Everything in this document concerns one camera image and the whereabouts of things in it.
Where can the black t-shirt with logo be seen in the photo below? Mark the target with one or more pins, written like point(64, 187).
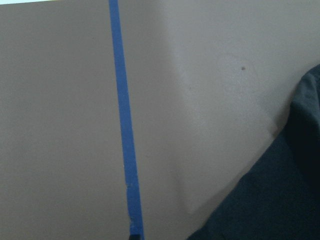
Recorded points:
point(279, 197)

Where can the brown paper table mat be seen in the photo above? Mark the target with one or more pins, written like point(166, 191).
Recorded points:
point(209, 82)

